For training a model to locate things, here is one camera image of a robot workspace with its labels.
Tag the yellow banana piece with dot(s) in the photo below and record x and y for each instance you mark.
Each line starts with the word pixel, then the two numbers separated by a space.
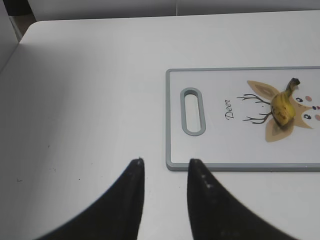
pixel 282 109

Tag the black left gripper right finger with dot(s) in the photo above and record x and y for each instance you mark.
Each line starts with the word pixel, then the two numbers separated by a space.
pixel 215 214

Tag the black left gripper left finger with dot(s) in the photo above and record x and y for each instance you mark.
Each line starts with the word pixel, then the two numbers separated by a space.
pixel 116 215

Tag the white deer cutting board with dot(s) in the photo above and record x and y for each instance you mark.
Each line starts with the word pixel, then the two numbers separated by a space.
pixel 223 117

